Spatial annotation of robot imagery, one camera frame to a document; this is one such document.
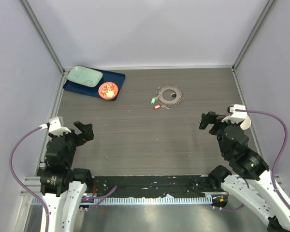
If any light green rectangular plate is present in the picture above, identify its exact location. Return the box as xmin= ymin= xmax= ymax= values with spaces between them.
xmin=67 ymin=66 xmax=103 ymax=87

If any slotted cable duct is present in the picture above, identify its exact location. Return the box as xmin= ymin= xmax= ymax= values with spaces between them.
xmin=31 ymin=194 xmax=213 ymax=206

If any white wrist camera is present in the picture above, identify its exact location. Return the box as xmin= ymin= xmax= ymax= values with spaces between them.
xmin=48 ymin=116 xmax=72 ymax=136
xmin=222 ymin=104 xmax=247 ymax=124

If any green key tag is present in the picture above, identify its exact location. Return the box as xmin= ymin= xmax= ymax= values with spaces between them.
xmin=151 ymin=97 xmax=157 ymax=105

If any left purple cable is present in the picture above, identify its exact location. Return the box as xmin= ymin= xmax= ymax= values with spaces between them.
xmin=9 ymin=125 xmax=118 ymax=232

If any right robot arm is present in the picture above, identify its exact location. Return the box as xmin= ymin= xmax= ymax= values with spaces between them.
xmin=199 ymin=107 xmax=290 ymax=232

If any white brown bowl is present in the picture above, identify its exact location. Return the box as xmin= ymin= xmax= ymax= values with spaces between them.
xmin=240 ymin=115 xmax=251 ymax=131

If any large metal keyring with rings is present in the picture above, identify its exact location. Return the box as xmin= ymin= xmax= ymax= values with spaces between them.
xmin=155 ymin=84 xmax=183 ymax=108

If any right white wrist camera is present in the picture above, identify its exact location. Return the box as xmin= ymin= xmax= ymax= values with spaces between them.
xmin=222 ymin=104 xmax=247 ymax=124

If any dark blue tray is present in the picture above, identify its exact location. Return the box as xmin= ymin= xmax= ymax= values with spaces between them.
xmin=63 ymin=69 xmax=126 ymax=101

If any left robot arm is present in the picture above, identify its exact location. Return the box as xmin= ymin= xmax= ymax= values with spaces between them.
xmin=40 ymin=116 xmax=94 ymax=232

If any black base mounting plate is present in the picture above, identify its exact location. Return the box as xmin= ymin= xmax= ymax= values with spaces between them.
xmin=93 ymin=175 xmax=223 ymax=198

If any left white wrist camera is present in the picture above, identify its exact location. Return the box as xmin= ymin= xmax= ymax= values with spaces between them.
xmin=48 ymin=116 xmax=72 ymax=136

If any red patterned small bowl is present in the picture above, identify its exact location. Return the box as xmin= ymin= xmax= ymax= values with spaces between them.
xmin=98 ymin=82 xmax=119 ymax=100

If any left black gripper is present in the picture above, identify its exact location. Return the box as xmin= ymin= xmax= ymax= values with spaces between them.
xmin=49 ymin=120 xmax=93 ymax=166

